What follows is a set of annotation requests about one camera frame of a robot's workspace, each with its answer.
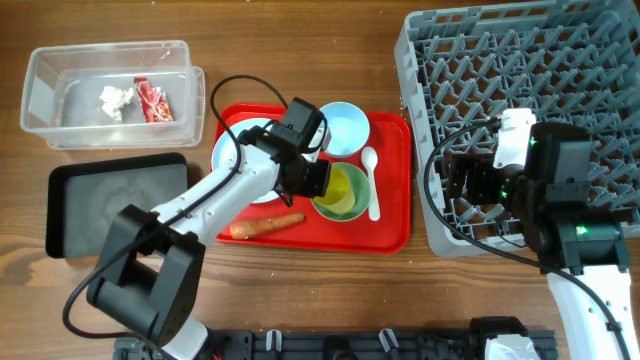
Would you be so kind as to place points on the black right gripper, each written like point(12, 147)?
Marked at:
point(478, 166)

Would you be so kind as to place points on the white plastic spoon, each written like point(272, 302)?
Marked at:
point(369, 159)

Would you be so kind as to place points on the light blue plate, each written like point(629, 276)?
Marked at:
point(224, 149)

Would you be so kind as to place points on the grey dishwasher rack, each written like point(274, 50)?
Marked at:
point(574, 62)

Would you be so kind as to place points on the yellow cup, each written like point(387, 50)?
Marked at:
point(339, 197)

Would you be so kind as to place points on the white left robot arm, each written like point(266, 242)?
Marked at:
point(149, 268)

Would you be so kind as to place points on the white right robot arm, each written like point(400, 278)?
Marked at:
point(539, 174)

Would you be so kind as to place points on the red snack wrapper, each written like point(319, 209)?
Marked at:
point(154, 103)

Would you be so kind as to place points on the black waste tray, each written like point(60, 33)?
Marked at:
point(83, 199)

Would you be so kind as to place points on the orange carrot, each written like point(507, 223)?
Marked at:
point(251, 228)

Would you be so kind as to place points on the crumpled white tissue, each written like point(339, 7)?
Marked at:
point(114, 100)

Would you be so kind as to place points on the light blue bowl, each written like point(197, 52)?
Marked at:
point(349, 128)

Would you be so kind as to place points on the clear plastic bin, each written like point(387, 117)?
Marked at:
point(61, 104)

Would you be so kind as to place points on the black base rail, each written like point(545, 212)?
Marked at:
point(485, 338)

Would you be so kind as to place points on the green bowl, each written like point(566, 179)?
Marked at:
point(360, 184)

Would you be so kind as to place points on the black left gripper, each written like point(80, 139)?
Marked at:
point(318, 183)

